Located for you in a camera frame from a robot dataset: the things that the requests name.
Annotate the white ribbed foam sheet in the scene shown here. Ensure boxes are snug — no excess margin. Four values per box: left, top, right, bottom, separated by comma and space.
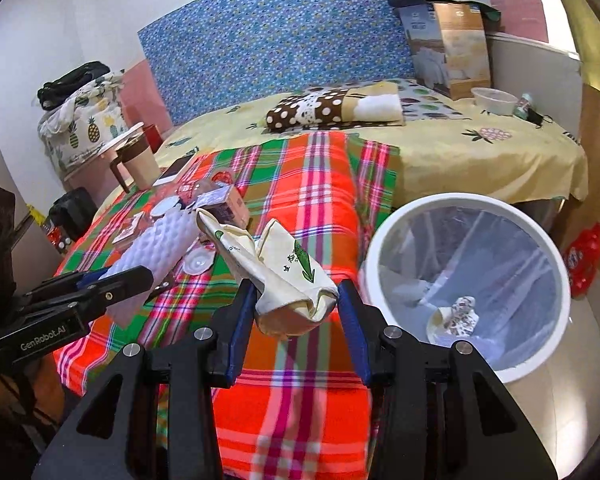
100, 207, 204, 332

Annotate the cream paper bag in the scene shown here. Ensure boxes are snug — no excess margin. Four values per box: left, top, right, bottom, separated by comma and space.
196, 208, 340, 337

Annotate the white round trash bin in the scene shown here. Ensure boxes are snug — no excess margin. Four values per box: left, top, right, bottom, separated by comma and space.
358, 193, 572, 385

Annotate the blue floral headboard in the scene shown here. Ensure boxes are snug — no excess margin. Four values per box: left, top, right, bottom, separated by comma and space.
137, 0, 441, 126

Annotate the yellow curtain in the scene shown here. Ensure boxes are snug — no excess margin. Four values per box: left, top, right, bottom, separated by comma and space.
542, 0, 600, 106

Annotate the yellow pineapple print bedsheet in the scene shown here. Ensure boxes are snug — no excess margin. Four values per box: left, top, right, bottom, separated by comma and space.
95, 77, 588, 211

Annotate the white bed end board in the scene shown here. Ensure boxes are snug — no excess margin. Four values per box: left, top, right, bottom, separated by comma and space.
485, 31, 583, 138

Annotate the red box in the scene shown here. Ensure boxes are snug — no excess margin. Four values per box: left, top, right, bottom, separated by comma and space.
142, 124, 165, 153

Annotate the small green white bottle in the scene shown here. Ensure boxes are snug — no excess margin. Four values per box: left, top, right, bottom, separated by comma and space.
512, 92, 533, 120

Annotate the clear plastic bin liner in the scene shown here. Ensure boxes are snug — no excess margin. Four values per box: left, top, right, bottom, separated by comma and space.
375, 206, 558, 356

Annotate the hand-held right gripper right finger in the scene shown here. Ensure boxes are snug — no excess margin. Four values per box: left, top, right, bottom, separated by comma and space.
337, 279, 561, 480

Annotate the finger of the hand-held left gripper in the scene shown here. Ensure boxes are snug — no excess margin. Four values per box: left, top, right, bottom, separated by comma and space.
55, 266, 154, 323
24, 269, 112, 306

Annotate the crushed red label plastic bottle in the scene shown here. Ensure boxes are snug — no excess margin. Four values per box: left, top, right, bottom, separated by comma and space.
172, 170, 236, 201

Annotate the white plastic cup lid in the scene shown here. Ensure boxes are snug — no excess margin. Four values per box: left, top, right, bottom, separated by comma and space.
186, 246, 216, 276

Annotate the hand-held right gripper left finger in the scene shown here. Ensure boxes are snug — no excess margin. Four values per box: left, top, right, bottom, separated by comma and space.
32, 279, 259, 480

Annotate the pink storage box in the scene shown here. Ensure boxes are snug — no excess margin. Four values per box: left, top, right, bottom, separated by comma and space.
62, 122, 148, 206

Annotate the brown polka dot pillow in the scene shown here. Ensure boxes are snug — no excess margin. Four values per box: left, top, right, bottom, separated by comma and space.
265, 85, 406, 133

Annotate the beige mug with brown handle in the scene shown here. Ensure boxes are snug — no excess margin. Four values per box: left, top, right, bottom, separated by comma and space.
110, 130, 162, 193

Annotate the white plastic bowl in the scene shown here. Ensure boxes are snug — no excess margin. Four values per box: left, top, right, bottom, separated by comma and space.
471, 87, 518, 116

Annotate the small pink white card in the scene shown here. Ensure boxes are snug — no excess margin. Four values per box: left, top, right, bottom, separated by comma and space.
112, 212, 146, 246

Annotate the plaid cloth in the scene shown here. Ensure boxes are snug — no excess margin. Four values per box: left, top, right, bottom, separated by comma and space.
52, 130, 401, 480

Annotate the quilt packaging bag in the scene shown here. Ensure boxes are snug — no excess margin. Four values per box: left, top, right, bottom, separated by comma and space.
387, 0, 503, 102

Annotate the black floor bag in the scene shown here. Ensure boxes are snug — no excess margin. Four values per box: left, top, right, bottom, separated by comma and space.
47, 187, 98, 243

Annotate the red plastic bag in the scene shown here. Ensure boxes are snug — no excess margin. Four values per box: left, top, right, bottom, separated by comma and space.
562, 220, 600, 301

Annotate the pineapple print quilt bundle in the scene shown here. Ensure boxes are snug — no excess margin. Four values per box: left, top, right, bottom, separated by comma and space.
37, 72, 131, 173

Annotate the pink milk carton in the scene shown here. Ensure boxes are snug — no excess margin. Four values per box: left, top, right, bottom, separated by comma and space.
195, 185, 251, 228

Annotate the crumpled patterned paper cup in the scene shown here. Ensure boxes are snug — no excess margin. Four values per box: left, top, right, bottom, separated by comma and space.
426, 296, 481, 348

